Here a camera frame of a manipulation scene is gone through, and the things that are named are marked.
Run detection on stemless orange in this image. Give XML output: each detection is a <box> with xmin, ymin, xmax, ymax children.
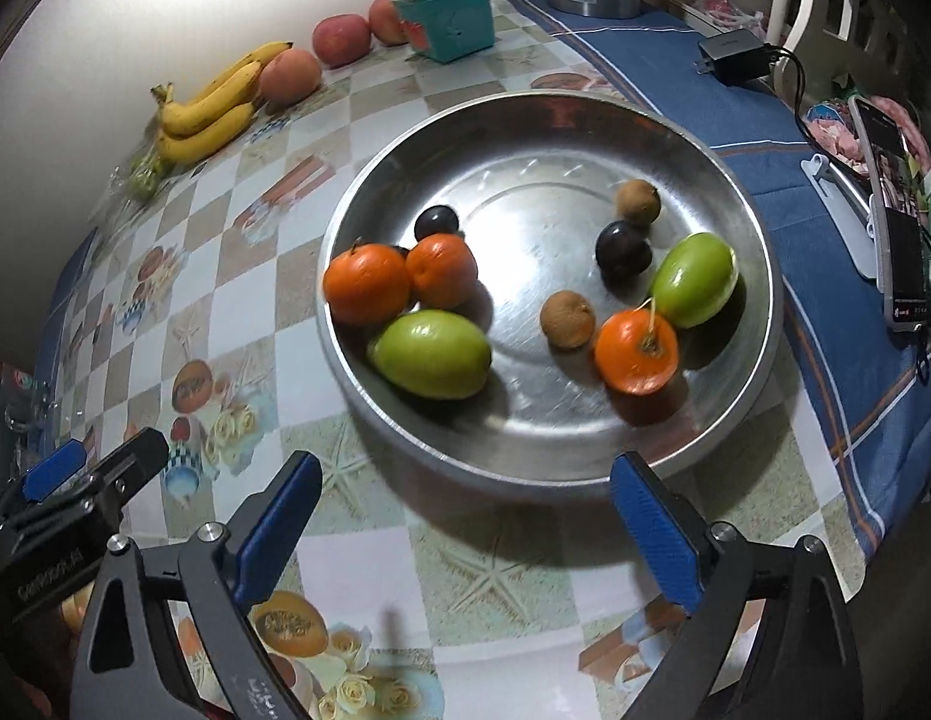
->
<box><xmin>405</xmin><ymin>234</ymin><xmax>479</xmax><ymax>310</ymax></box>

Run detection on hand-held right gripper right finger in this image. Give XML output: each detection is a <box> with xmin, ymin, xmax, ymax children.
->
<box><xmin>610</xmin><ymin>452</ymin><xmax>864</xmax><ymax>720</ymax></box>

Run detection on pink floral cloth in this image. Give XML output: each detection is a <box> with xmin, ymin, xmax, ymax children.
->
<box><xmin>806</xmin><ymin>97</ymin><xmax>931</xmax><ymax>173</ymax></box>

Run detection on black power bank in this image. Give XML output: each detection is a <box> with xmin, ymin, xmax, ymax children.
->
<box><xmin>878</xmin><ymin>206</ymin><xmax>930</xmax><ymax>332</ymax></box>

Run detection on checkered printed tablecloth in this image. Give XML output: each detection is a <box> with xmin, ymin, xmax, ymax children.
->
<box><xmin>30</xmin><ymin>0</ymin><xmax>931</xmax><ymax>720</ymax></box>

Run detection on dark plum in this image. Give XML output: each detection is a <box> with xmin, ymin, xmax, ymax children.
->
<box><xmin>595</xmin><ymin>220</ymin><xmax>654</xmax><ymax>287</ymax></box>

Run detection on large green jujube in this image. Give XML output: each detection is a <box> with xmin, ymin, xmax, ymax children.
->
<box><xmin>367</xmin><ymin>310</ymin><xmax>494</xmax><ymax>400</ymax></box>

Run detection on teal box with red label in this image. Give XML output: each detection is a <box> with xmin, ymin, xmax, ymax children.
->
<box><xmin>392</xmin><ymin>0</ymin><xmax>498</xmax><ymax>65</ymax></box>

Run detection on orange with long stem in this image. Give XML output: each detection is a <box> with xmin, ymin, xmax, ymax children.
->
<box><xmin>594</xmin><ymin>298</ymin><xmax>680</xmax><ymax>396</ymax></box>

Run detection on yellow banana bunch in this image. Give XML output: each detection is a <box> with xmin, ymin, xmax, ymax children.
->
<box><xmin>150</xmin><ymin>41</ymin><xmax>295</xmax><ymax>164</ymax></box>

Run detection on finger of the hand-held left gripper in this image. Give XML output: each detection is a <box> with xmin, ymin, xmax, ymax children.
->
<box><xmin>85</xmin><ymin>427</ymin><xmax>171</xmax><ymax>517</ymax></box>
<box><xmin>21</xmin><ymin>439</ymin><xmax>89</xmax><ymax>503</ymax></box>

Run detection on orange with short stem nub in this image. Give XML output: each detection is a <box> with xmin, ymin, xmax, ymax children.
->
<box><xmin>322</xmin><ymin>238</ymin><xmax>414</xmax><ymax>327</ymax></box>

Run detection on red apple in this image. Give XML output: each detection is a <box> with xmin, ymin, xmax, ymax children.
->
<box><xmin>367</xmin><ymin>0</ymin><xmax>410</xmax><ymax>46</ymax></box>
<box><xmin>312</xmin><ymin>13</ymin><xmax>374</xmax><ymax>67</ymax></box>

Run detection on brown longan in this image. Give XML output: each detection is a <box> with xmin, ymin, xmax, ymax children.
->
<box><xmin>615</xmin><ymin>178</ymin><xmax>661</xmax><ymax>228</ymax></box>
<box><xmin>540</xmin><ymin>290</ymin><xmax>597</xmax><ymax>350</ymax></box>

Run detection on black charger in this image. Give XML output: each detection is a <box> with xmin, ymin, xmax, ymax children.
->
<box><xmin>696</xmin><ymin>30</ymin><xmax>782</xmax><ymax>87</ymax></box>

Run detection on glass mug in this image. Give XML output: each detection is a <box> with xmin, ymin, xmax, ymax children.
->
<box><xmin>0</xmin><ymin>367</ymin><xmax>61</xmax><ymax>436</ymax></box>

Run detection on peach nearest bananas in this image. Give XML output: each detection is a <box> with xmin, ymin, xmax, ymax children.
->
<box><xmin>257</xmin><ymin>49</ymin><xmax>324</xmax><ymax>107</ymax></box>

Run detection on black charger cable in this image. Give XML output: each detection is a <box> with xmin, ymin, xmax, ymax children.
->
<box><xmin>765</xmin><ymin>45</ymin><xmax>812</xmax><ymax>121</ymax></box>

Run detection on dark cherry with stem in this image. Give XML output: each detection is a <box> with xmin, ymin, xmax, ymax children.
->
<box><xmin>414</xmin><ymin>205</ymin><xmax>460</xmax><ymax>241</ymax></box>

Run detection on white chair frame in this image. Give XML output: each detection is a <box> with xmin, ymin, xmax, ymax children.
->
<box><xmin>765</xmin><ymin>0</ymin><xmax>931</xmax><ymax>106</ymax></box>

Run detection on smartphone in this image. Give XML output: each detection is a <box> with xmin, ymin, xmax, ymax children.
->
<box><xmin>848</xmin><ymin>94</ymin><xmax>931</xmax><ymax>226</ymax></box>

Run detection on stainless steel basin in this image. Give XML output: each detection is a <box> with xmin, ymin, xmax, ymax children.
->
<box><xmin>315</xmin><ymin>90</ymin><xmax>785</xmax><ymax>500</ymax></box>

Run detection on white phone stand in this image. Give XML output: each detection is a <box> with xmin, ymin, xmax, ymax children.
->
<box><xmin>799</xmin><ymin>154</ymin><xmax>887</xmax><ymax>278</ymax></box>

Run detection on long green mango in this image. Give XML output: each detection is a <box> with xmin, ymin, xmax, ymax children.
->
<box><xmin>649</xmin><ymin>232</ymin><xmax>738</xmax><ymax>329</ymax></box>

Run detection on clear bag of green fruit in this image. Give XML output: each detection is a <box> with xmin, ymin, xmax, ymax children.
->
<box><xmin>97</xmin><ymin>139</ymin><xmax>173</xmax><ymax>218</ymax></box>

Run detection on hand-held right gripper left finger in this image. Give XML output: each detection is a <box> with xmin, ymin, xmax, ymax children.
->
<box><xmin>73</xmin><ymin>451</ymin><xmax>325</xmax><ymax>720</ymax></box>

